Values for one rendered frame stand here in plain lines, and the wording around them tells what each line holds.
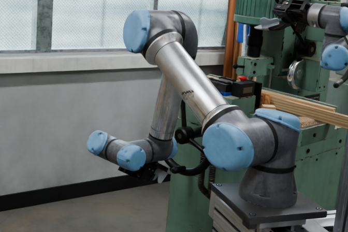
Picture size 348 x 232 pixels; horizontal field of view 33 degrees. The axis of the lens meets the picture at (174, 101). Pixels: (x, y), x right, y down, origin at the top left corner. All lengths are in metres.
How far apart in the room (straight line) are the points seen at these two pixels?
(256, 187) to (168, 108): 0.41
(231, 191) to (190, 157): 0.75
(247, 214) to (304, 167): 0.90
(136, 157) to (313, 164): 0.88
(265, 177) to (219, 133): 0.20
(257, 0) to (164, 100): 0.60
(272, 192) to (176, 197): 0.95
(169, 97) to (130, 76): 1.78
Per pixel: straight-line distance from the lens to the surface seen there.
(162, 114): 1.77
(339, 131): 2.49
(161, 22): 1.58
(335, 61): 1.72
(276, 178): 1.50
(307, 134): 2.00
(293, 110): 2.17
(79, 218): 3.31
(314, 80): 2.30
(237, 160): 1.36
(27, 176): 3.39
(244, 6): 2.18
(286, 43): 2.31
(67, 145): 3.43
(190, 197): 2.35
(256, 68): 2.24
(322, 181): 2.48
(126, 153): 1.73
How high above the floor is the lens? 1.39
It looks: 13 degrees down
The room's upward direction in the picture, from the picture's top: 5 degrees clockwise
